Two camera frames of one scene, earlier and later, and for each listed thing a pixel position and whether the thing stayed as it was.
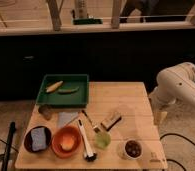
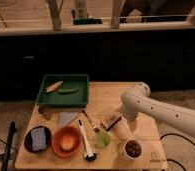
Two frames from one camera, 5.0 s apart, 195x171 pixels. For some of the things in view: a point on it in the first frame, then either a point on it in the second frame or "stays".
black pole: x=6 y=158 stays
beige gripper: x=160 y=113 -> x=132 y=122
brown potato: x=46 y=111 stays
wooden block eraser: x=108 y=123 stays
